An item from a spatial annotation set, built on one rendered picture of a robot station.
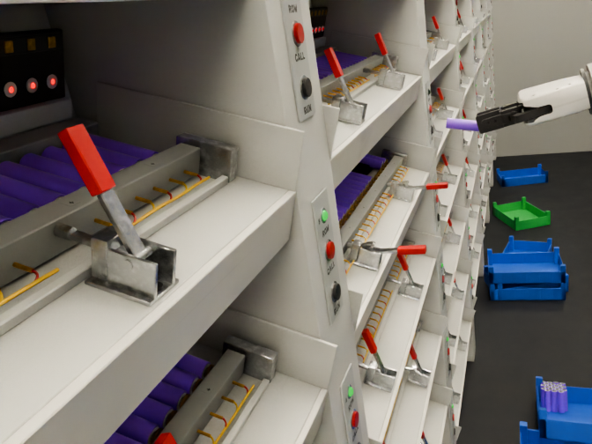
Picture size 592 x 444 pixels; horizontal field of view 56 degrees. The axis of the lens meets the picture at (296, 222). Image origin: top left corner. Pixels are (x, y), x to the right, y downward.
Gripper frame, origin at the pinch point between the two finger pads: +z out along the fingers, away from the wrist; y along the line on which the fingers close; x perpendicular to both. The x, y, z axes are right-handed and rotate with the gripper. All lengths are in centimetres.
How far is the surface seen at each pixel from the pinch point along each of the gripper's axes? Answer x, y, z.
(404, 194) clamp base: 6.2, 10.4, 15.5
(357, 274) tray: 6.6, 39.7, 16.7
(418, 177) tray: 7.6, -3.6, 15.6
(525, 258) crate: 94, -145, 14
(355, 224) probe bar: 3.0, 30.4, 18.2
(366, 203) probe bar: 2.8, 22.1, 18.6
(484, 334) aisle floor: 100, -97, 32
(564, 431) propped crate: 93, -32, 6
